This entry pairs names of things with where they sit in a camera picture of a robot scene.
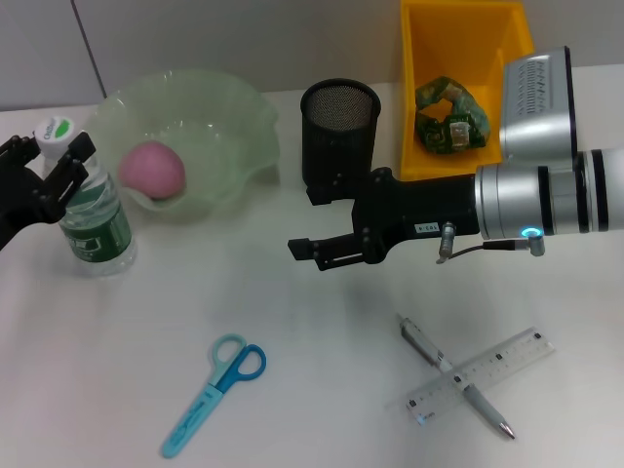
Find clear water bottle green label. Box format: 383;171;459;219
33;115;138;278

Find clear plastic ruler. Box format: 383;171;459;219
389;326;557;429

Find yellow plastic storage bin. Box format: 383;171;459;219
399;0;536;182

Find blue scissors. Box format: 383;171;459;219
160;333;268;459

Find silver grey ballpoint pen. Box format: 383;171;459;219
395;312;517;441

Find pink peach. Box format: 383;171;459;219
118;139;187;200

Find green plastic wrapper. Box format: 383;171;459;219
413;74;490;156

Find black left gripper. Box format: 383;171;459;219
0;131;97;251

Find pale green glass bowl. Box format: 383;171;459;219
90;68;283;225

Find right gripper cable with plug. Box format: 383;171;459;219
435;221;545;265

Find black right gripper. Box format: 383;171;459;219
288;168;484;272

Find black mesh pen cup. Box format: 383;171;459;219
299;80;382;196

